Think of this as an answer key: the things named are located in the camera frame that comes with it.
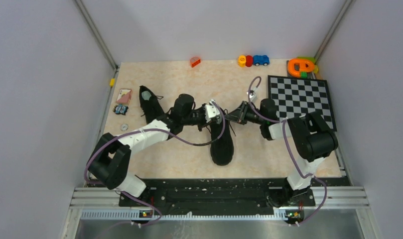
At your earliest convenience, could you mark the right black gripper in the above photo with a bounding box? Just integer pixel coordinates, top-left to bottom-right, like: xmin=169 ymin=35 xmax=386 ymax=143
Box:
xmin=224 ymin=101 xmax=266 ymax=125

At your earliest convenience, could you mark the black shoe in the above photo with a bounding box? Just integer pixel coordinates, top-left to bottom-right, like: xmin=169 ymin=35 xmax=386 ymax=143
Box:
xmin=208 ymin=120 xmax=234 ymax=166
xmin=139 ymin=86 xmax=165 ymax=124

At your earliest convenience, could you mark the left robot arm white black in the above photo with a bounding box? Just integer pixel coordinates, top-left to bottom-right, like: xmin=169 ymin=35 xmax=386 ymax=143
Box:
xmin=85 ymin=94 xmax=225 ymax=206

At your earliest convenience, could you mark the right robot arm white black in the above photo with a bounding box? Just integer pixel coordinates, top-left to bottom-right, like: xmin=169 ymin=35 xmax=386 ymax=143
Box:
xmin=225 ymin=99 xmax=338 ymax=205

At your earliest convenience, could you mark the yellow toy cylinder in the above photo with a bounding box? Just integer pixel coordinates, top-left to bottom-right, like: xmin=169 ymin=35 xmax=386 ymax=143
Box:
xmin=237 ymin=55 xmax=247 ymax=67

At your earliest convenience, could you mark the black white checkerboard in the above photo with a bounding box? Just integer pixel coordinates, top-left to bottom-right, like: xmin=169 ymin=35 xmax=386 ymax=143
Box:
xmin=268 ymin=75 xmax=337 ymax=131

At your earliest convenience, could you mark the red toy cylinder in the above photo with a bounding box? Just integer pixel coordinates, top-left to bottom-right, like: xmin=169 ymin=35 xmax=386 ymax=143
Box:
xmin=246 ymin=55 xmax=253 ymax=67

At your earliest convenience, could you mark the orange toy brick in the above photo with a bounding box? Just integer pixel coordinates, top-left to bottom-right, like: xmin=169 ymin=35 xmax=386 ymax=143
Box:
xmin=190 ymin=57 xmax=201 ymax=68

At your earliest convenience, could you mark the blue toy car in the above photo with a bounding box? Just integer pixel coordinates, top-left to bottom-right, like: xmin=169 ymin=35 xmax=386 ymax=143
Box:
xmin=253 ymin=55 xmax=270 ymax=66

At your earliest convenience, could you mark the small round metal disc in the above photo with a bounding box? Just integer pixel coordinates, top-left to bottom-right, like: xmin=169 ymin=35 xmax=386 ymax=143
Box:
xmin=120 ymin=124 xmax=129 ymax=131

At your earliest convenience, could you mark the pink triangle card box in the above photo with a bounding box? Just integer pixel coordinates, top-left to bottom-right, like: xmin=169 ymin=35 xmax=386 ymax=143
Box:
xmin=116 ymin=89 xmax=133 ymax=105

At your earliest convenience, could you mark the small blue black toy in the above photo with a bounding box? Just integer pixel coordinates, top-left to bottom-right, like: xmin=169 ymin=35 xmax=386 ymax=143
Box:
xmin=113 ymin=104 xmax=129 ymax=116

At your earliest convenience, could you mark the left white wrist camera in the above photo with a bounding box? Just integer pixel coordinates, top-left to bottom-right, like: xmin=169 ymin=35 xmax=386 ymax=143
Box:
xmin=204 ymin=99 xmax=222 ymax=124

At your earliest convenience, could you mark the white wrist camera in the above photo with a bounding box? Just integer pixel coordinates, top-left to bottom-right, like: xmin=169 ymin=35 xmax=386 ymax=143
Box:
xmin=204 ymin=99 xmax=222 ymax=124
xmin=247 ymin=90 xmax=258 ymax=104

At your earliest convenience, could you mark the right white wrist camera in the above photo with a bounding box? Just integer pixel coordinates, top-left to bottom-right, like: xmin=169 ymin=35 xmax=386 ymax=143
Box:
xmin=247 ymin=90 xmax=258 ymax=104

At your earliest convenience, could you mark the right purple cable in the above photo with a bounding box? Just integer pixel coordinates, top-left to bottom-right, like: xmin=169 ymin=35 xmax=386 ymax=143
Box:
xmin=247 ymin=76 xmax=328 ymax=227

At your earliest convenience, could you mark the purple cable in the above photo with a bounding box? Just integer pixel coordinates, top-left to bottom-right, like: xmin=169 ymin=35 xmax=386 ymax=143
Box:
xmin=84 ymin=100 xmax=227 ymax=228
xmin=247 ymin=76 xmax=328 ymax=227

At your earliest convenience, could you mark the orange ring toy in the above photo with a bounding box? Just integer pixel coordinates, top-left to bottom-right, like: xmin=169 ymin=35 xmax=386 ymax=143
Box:
xmin=286 ymin=58 xmax=318 ymax=79

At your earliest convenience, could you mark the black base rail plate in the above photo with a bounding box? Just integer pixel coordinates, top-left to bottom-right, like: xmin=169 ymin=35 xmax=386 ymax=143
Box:
xmin=72 ymin=178 xmax=363 ymax=218

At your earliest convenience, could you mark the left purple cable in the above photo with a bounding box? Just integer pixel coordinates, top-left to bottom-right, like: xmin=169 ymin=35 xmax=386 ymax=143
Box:
xmin=84 ymin=100 xmax=227 ymax=228

